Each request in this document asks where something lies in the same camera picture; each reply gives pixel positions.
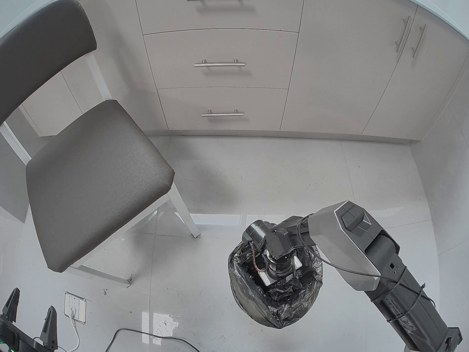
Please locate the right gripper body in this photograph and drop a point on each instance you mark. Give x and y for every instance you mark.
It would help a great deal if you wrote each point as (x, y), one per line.
(280, 264)

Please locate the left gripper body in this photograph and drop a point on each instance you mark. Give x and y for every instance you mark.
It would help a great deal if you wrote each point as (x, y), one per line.
(18, 339)

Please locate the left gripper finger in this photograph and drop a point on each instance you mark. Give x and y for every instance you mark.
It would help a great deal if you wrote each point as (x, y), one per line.
(48, 328)
(11, 308)

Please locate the black plastic bag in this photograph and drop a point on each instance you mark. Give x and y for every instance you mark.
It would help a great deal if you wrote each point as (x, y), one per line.
(278, 310)

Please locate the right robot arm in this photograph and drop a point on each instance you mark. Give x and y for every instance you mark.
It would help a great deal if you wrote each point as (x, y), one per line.
(351, 240)

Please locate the grey chair with white legs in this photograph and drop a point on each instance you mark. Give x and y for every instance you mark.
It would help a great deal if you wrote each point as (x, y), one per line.
(99, 182)

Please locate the beige cabinet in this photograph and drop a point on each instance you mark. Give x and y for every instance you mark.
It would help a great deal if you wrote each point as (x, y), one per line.
(348, 68)

